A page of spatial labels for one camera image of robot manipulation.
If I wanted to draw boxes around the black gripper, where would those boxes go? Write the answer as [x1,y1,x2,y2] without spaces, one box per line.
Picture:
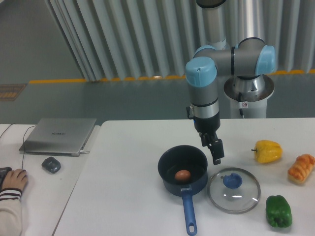
[193,115,224,165]

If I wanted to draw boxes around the dark blue saucepan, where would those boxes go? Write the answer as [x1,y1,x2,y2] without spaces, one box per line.
[157,145,208,236]

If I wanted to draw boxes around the glass pot lid blue knob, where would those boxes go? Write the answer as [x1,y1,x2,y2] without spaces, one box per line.
[207,167,261,214]

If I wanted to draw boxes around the striped white sleeve forearm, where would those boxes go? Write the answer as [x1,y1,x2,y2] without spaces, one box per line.
[0,188,22,236]

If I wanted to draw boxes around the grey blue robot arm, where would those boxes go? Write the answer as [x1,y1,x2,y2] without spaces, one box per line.
[186,0,276,165]

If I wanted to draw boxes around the person's hand on mouse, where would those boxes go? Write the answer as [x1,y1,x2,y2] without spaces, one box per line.
[1,169,28,191]

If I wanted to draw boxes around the brown egg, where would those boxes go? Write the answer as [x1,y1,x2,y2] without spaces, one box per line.
[174,170,191,182]

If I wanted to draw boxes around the yellow bell pepper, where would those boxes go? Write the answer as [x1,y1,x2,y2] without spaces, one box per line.
[251,140,283,164]

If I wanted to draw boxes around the orange bread loaf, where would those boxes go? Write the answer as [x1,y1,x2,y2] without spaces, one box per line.
[287,154,315,184]

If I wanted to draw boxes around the green bell pepper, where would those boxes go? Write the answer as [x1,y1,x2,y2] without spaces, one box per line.
[265,195,292,228]

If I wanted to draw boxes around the folded grey partition panels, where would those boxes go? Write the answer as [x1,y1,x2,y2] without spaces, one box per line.
[49,0,315,81]

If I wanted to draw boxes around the silver closed laptop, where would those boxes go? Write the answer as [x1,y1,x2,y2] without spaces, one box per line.
[19,118,96,156]

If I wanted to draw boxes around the black keyboard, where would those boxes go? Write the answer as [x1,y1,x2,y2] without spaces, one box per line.
[0,167,12,190]

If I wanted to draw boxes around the black cable on pedestal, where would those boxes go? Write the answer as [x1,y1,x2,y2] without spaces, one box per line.
[237,91,246,119]

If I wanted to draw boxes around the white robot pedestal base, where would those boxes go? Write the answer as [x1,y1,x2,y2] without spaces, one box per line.
[224,75,275,118]

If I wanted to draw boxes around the black laptop cable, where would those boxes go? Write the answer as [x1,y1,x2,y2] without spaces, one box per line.
[0,123,37,171]

